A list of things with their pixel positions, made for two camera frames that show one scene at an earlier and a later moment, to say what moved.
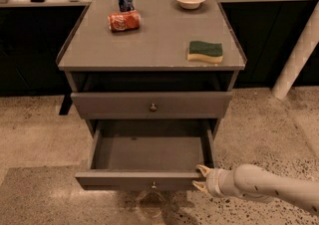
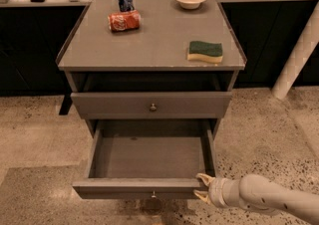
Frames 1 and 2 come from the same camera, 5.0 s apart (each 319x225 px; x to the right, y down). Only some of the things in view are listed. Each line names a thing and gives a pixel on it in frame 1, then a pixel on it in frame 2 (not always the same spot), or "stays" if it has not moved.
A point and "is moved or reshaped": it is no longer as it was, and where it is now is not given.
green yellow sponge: [211, 52] stays
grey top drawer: [152, 105] stays
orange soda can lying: [124, 20] stays
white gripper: [213, 180] to [215, 191]
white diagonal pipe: [298, 57] stays
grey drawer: [147, 154] is moved or reshaped
